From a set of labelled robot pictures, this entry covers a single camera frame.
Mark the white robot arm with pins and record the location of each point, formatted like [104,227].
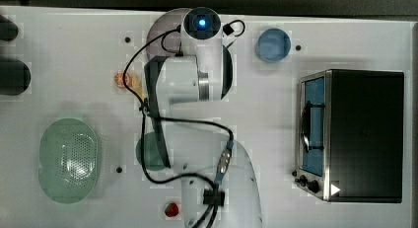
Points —
[218,182]

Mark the orange slice toy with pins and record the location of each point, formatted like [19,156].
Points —
[121,80]

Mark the strawberry toy near edge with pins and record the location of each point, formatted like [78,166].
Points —
[172,210]

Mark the toaster oven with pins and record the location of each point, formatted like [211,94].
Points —
[351,135]

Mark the black round pan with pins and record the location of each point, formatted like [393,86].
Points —
[15,77]

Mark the dark object at corner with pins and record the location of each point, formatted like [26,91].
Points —
[8,30]

